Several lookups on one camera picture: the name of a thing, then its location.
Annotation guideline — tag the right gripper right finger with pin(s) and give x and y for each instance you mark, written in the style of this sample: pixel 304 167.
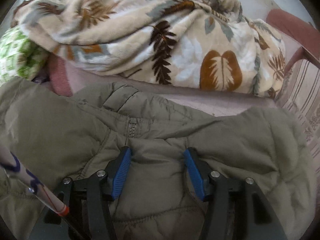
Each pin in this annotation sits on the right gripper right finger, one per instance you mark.
pixel 237 208

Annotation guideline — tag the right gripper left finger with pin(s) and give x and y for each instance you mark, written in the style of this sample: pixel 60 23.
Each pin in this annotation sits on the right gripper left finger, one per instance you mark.
pixel 88 199

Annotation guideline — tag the grey-brown quilted puffer jacket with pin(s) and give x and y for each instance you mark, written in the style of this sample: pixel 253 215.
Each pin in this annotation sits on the grey-brown quilted puffer jacket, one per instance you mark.
pixel 57 137

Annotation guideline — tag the white red-tipped rod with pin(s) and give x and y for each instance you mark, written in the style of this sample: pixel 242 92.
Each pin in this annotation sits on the white red-tipped rod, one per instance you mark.
pixel 14 168

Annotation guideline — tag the pink quilted bed cover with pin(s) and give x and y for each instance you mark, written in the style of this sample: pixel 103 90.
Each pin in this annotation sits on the pink quilted bed cover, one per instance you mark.
pixel 214 103

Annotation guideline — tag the dark red bolster cushion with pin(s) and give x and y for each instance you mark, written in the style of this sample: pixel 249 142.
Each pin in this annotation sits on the dark red bolster cushion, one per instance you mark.
pixel 58 76

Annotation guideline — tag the striped floral back cushion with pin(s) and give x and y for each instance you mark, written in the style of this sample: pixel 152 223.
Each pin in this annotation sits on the striped floral back cushion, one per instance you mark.
pixel 300 96

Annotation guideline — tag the green white patterned pillow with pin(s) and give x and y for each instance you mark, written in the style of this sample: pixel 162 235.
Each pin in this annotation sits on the green white patterned pillow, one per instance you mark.
pixel 20 56

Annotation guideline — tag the beige leaf print blanket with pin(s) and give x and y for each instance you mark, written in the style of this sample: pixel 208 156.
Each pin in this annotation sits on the beige leaf print blanket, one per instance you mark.
pixel 205 44

